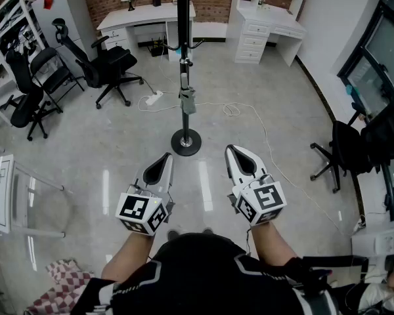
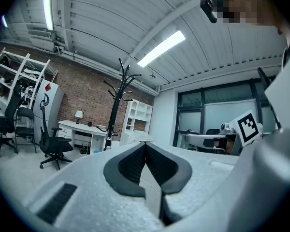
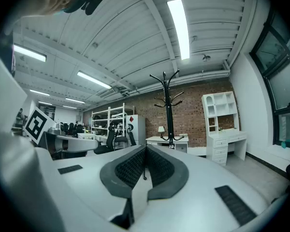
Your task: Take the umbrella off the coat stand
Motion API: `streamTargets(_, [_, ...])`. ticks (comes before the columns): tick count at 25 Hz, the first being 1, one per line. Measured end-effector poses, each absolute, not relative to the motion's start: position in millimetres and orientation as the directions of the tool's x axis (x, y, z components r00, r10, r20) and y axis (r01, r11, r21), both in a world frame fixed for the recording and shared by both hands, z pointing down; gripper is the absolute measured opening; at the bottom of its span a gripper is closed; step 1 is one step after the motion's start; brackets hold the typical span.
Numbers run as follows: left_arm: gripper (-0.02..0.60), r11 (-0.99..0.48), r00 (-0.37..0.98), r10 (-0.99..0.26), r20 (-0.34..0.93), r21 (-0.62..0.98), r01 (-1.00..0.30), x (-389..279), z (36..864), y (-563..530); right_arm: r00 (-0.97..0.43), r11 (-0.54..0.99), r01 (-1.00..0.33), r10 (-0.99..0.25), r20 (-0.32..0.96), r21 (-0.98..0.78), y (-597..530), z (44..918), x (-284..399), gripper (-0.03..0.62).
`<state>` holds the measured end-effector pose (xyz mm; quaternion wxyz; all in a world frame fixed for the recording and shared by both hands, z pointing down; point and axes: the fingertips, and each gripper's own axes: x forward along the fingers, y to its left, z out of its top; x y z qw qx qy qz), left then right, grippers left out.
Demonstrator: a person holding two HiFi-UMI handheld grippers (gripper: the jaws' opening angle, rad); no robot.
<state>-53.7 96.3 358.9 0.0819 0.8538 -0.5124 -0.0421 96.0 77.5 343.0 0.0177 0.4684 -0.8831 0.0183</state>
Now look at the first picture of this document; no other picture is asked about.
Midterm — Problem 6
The black mesh office chair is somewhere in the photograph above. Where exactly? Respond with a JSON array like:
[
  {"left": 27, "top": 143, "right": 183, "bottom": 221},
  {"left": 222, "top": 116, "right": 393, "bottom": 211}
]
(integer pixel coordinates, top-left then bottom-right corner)
[{"left": 1, "top": 49, "right": 64, "bottom": 142}]

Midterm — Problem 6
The white power strip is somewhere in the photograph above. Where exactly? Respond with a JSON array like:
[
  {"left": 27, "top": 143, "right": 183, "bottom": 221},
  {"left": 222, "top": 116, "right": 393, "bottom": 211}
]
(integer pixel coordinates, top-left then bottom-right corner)
[{"left": 145, "top": 90, "right": 164, "bottom": 106}]

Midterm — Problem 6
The long white cable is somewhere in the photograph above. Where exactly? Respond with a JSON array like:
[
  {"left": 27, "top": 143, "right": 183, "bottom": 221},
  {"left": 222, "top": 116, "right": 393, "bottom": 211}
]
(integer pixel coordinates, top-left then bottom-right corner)
[{"left": 137, "top": 64, "right": 365, "bottom": 236}]

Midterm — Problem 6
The black office chair with headrest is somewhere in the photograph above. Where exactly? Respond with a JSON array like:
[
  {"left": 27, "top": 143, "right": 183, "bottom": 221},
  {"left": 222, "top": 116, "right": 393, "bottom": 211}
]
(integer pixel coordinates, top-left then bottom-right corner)
[{"left": 51, "top": 18, "right": 144, "bottom": 110}]

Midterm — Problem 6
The white storage shelf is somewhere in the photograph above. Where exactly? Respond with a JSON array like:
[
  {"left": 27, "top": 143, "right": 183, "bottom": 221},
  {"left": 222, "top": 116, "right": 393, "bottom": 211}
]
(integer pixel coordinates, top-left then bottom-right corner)
[{"left": 0, "top": 0, "right": 50, "bottom": 128}]

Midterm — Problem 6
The person's left forearm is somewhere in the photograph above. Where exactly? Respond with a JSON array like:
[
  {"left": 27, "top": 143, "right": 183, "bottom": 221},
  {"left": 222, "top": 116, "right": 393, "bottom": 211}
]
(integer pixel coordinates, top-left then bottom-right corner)
[{"left": 100, "top": 230, "right": 157, "bottom": 284}]

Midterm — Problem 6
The person's black shirt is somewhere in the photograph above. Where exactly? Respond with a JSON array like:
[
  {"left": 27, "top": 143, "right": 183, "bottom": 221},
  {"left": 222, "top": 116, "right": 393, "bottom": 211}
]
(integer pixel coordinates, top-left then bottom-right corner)
[{"left": 65, "top": 232, "right": 341, "bottom": 315}]

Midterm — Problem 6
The black folding chair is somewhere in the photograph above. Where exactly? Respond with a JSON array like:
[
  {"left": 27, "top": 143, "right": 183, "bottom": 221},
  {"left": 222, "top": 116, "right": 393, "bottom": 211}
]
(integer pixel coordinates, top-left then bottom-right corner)
[{"left": 30, "top": 47, "right": 85, "bottom": 114}]

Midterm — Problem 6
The black harness bar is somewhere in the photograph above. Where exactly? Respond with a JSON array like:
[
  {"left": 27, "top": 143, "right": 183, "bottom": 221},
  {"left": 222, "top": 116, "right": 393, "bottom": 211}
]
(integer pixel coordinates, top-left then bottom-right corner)
[{"left": 300, "top": 255, "right": 370, "bottom": 288}]

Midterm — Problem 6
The dark framed window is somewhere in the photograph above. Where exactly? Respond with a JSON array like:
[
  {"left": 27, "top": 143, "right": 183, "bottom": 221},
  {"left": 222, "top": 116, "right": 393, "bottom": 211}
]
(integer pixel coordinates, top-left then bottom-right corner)
[{"left": 336, "top": 0, "right": 394, "bottom": 117}]

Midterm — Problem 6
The white writing desk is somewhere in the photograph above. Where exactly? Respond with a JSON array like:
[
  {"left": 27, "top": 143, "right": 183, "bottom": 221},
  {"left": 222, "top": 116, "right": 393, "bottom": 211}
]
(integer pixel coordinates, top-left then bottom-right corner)
[{"left": 97, "top": 1, "right": 197, "bottom": 62}]

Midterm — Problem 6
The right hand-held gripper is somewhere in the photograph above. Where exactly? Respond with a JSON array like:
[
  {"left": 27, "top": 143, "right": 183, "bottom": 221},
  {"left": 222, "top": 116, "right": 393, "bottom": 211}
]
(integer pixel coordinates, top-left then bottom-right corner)
[{"left": 225, "top": 144, "right": 288, "bottom": 227}]

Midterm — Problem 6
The white box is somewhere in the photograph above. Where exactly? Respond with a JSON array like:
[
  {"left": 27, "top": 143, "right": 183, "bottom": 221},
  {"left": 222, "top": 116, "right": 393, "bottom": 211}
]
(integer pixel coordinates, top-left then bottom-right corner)
[{"left": 351, "top": 220, "right": 394, "bottom": 256}]

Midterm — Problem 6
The person's right forearm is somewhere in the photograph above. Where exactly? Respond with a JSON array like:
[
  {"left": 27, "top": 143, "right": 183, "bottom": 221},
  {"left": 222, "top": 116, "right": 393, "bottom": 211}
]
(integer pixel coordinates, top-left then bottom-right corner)
[{"left": 249, "top": 220, "right": 303, "bottom": 263}]

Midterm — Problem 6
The black coat rack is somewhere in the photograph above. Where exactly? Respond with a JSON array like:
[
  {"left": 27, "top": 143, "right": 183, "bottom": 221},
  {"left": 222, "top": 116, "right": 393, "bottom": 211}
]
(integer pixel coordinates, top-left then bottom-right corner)
[{"left": 153, "top": 0, "right": 219, "bottom": 158}]

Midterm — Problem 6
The white refrigerator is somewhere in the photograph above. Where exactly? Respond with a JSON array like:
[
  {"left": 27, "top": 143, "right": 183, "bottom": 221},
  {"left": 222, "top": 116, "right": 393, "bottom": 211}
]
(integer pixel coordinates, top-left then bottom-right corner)
[{"left": 31, "top": 0, "right": 98, "bottom": 62}]

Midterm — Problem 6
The black swivel office chair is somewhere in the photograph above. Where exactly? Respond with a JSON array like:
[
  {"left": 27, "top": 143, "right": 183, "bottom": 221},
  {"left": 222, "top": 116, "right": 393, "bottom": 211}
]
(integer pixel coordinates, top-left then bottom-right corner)
[{"left": 309, "top": 105, "right": 394, "bottom": 194}]

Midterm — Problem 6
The white desk with drawers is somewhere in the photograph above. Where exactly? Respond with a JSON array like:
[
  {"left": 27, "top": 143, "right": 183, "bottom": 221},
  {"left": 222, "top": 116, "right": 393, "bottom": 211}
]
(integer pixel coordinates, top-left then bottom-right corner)
[{"left": 234, "top": 0, "right": 311, "bottom": 67}]

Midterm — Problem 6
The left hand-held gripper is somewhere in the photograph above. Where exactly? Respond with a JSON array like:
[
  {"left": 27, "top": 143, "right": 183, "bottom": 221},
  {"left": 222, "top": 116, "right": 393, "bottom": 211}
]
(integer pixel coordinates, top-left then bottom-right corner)
[{"left": 114, "top": 152, "right": 177, "bottom": 236}]

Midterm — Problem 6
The red checkered cloth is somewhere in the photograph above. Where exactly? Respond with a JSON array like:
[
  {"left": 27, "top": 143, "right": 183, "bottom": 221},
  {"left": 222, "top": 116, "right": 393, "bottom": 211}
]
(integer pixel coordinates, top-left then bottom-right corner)
[{"left": 26, "top": 259, "right": 96, "bottom": 315}]

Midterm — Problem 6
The black router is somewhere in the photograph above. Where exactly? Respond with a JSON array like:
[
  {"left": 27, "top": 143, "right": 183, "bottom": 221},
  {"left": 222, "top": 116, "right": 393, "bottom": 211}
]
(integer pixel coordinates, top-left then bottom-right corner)
[{"left": 150, "top": 36, "right": 169, "bottom": 58}]

